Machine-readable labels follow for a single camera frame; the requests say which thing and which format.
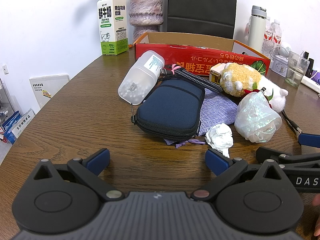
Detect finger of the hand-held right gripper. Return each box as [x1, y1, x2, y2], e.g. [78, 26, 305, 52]
[255, 146, 320, 168]
[298, 133, 320, 147]

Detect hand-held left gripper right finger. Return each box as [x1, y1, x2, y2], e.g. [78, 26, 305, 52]
[191, 148, 290, 202]

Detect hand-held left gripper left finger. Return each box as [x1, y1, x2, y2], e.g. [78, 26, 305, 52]
[32, 148, 125, 201]

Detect iridescent plastic bag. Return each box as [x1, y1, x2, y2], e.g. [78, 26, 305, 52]
[234, 92, 282, 143]

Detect white plush toy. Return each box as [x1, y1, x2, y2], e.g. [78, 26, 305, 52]
[260, 76, 289, 112]

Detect dark blue zip pouch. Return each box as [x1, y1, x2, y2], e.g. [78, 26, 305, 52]
[134, 79, 206, 142]

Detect yellow plush toy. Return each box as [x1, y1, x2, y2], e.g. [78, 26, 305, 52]
[219, 62, 262, 97]

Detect cream tape measure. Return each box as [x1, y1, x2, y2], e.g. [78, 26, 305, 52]
[209, 64, 227, 84]

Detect black braided cable pink tie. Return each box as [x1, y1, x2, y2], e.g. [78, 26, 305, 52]
[160, 64, 223, 93]

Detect translucent white plastic container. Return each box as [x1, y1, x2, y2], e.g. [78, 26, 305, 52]
[117, 50, 165, 105]

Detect red cardboard box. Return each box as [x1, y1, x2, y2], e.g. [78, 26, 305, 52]
[132, 32, 272, 78]

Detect person's right hand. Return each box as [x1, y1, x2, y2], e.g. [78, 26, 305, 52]
[312, 194, 320, 237]

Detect crumpled white paper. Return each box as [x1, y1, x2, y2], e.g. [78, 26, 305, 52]
[205, 124, 235, 158]

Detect wooden desk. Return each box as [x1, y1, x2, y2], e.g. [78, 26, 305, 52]
[0, 47, 320, 240]

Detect white power strip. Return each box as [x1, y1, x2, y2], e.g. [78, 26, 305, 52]
[301, 75, 320, 93]

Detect clear glass cup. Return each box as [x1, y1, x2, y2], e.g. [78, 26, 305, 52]
[285, 51, 310, 87]

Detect white tin box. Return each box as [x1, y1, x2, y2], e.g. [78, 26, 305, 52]
[271, 55, 290, 77]

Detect blue white boxes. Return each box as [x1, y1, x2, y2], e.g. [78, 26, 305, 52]
[1, 109, 35, 144]

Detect small white fan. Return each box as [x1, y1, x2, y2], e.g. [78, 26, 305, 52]
[270, 41, 293, 60]

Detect clear water bottle red label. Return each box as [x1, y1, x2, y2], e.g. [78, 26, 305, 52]
[270, 19, 283, 49]
[261, 16, 273, 57]

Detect white thermos bottle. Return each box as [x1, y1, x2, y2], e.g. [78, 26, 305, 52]
[247, 5, 267, 54]

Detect green white milk carton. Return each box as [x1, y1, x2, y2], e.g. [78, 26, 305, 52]
[97, 0, 129, 56]

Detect purple grey ceramic vase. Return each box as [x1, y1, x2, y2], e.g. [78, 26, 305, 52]
[129, 0, 164, 43]

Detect black paper bag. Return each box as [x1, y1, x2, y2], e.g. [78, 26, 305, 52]
[166, 0, 237, 40]

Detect black multi-head cable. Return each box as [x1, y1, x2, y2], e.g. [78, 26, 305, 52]
[281, 110, 303, 134]

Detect purple cloth drawstring bag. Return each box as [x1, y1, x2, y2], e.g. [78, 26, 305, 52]
[164, 87, 238, 148]

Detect wire storage rack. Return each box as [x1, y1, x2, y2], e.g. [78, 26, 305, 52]
[0, 77, 13, 120]

